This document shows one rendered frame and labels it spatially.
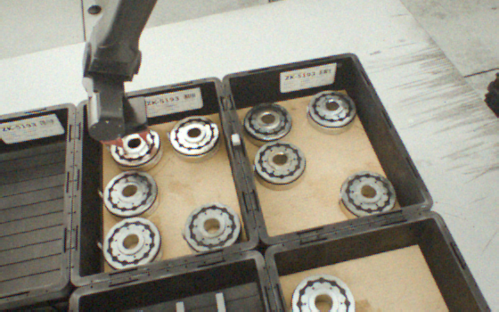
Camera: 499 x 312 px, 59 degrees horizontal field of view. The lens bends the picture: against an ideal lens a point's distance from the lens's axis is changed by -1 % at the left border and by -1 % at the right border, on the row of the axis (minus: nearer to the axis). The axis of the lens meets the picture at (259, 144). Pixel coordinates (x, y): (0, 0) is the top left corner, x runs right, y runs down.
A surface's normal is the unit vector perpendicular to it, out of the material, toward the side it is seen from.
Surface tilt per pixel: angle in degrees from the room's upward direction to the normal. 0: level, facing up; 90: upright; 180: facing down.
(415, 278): 0
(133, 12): 110
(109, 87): 26
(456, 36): 0
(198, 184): 0
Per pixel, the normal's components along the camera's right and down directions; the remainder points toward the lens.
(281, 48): -0.03, -0.60
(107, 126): 0.25, 0.80
